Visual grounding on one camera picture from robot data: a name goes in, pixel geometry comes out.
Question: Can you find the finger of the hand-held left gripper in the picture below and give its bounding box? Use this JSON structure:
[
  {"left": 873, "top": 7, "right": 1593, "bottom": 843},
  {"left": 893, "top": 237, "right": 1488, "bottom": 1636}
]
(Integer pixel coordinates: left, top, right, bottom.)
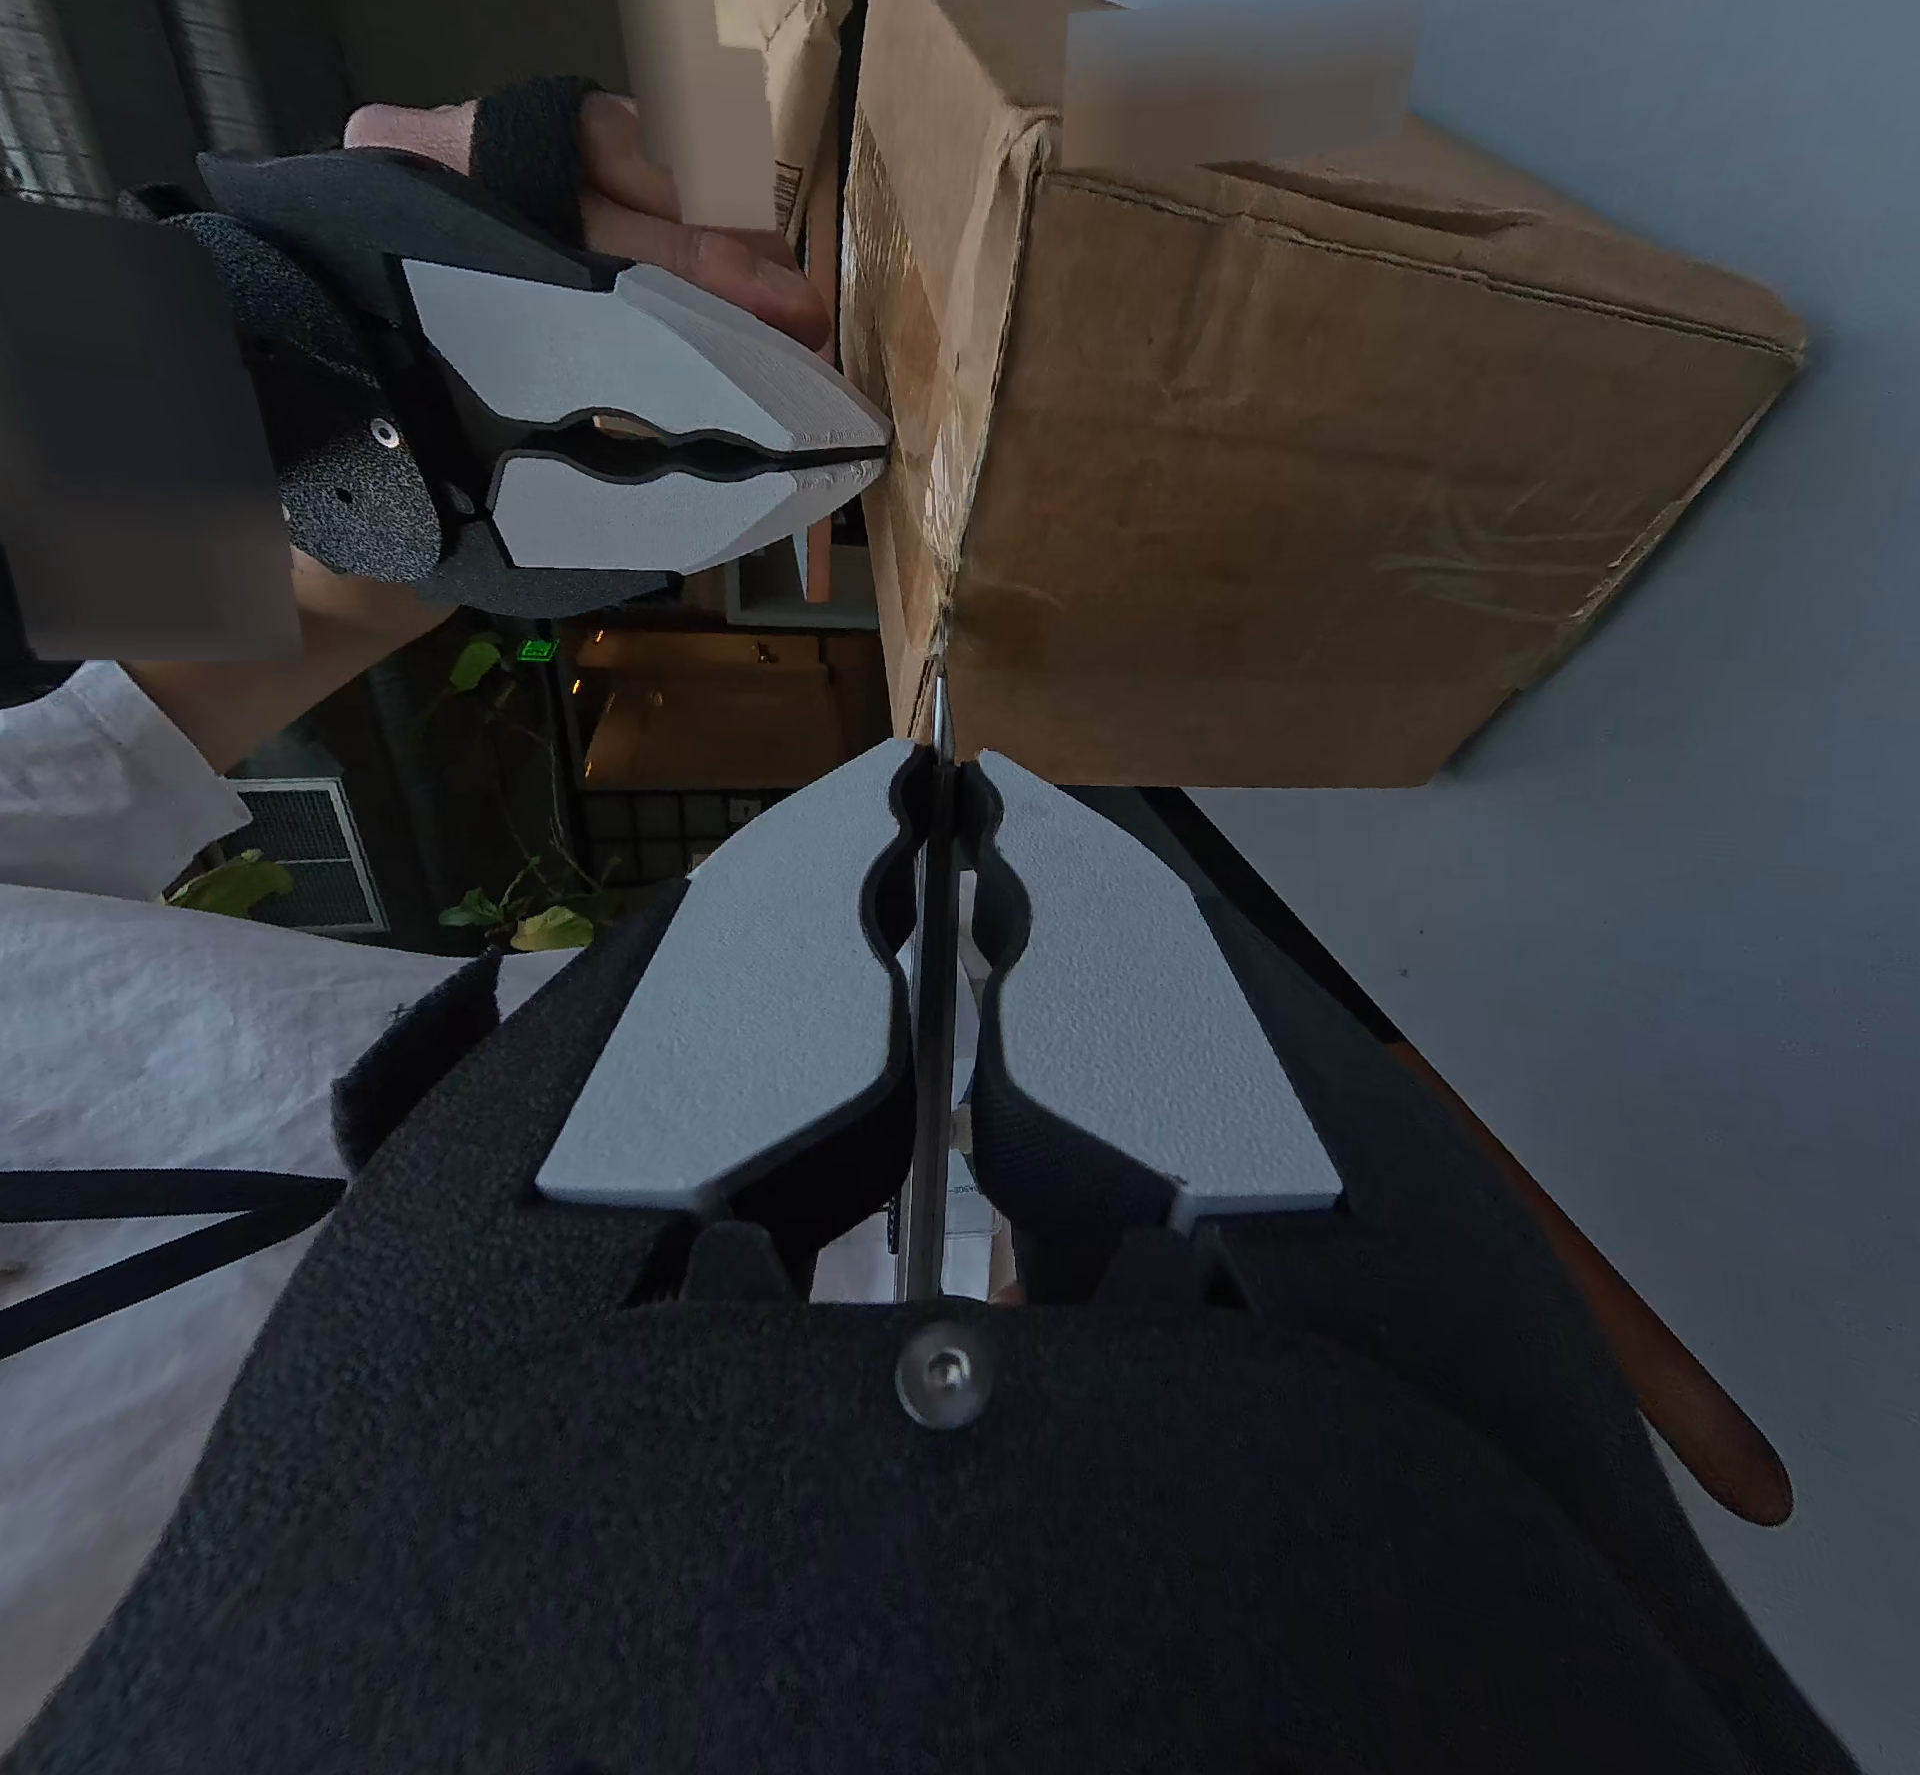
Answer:
[
  {"left": 401, "top": 257, "right": 893, "bottom": 461},
  {"left": 482, "top": 446, "right": 889, "bottom": 575}
]

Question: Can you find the white wall vent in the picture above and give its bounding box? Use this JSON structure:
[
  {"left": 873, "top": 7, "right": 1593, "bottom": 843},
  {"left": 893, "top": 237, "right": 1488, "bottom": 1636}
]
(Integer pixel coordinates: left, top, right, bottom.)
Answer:
[{"left": 227, "top": 775, "right": 393, "bottom": 942}]

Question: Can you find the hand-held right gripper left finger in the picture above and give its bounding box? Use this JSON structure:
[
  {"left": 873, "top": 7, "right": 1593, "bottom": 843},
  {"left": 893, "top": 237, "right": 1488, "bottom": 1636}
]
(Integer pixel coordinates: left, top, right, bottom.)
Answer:
[{"left": 532, "top": 736, "right": 920, "bottom": 1200}]

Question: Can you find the brown cardboard box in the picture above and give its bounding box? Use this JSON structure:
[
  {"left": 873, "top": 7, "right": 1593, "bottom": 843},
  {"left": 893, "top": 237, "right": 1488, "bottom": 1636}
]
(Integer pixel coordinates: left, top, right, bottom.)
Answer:
[{"left": 839, "top": 0, "right": 1812, "bottom": 789}]

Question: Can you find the metal ceiling duct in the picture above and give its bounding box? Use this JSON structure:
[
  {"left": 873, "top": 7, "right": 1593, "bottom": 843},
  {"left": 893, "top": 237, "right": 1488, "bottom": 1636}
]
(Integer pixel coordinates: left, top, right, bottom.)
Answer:
[
  {"left": 0, "top": 0, "right": 113, "bottom": 203},
  {"left": 119, "top": 0, "right": 272, "bottom": 159}
]

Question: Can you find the black strap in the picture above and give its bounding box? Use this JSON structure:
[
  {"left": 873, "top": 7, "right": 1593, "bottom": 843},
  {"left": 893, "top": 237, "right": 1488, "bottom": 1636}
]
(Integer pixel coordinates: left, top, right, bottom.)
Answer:
[{"left": 0, "top": 1171, "right": 348, "bottom": 1361}]

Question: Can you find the person's left hand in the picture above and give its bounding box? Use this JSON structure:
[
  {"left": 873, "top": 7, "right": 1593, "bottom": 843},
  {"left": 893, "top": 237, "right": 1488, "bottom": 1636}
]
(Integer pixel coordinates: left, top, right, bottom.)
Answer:
[{"left": 341, "top": 91, "right": 839, "bottom": 355}]

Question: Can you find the brown paper mailer bag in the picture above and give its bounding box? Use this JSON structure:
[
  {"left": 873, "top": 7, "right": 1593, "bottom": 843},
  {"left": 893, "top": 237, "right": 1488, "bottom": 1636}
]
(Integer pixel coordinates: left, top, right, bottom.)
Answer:
[{"left": 689, "top": 0, "right": 859, "bottom": 251}]

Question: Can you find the grey desk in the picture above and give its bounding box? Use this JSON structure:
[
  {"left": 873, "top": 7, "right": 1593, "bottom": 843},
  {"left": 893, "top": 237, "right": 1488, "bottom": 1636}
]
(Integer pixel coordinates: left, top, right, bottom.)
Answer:
[{"left": 913, "top": 0, "right": 1920, "bottom": 1775}]

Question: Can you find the green plant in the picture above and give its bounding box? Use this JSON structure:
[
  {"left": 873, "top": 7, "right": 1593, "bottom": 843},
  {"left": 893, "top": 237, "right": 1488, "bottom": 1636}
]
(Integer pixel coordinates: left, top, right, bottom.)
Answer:
[
  {"left": 439, "top": 634, "right": 607, "bottom": 954},
  {"left": 162, "top": 850, "right": 299, "bottom": 925}
]

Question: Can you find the metal utility knife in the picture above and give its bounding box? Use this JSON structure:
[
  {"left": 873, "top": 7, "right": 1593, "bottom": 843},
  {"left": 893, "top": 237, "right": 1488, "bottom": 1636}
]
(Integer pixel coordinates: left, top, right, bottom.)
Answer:
[{"left": 896, "top": 669, "right": 965, "bottom": 1302}]

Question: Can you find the black-framed window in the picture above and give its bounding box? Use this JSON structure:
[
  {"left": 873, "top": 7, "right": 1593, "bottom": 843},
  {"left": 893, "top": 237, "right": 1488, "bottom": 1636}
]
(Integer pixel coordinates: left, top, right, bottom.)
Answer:
[{"left": 574, "top": 786, "right": 848, "bottom": 897}]

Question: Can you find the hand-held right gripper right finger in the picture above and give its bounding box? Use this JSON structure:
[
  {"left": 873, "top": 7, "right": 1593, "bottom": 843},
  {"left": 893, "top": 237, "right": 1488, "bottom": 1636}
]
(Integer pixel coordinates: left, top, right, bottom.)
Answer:
[{"left": 965, "top": 745, "right": 1350, "bottom": 1234}]

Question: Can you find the person's left forearm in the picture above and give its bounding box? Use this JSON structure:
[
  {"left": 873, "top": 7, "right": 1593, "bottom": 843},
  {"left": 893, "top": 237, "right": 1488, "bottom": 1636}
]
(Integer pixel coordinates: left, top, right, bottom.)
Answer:
[{"left": 150, "top": 552, "right": 464, "bottom": 775}]

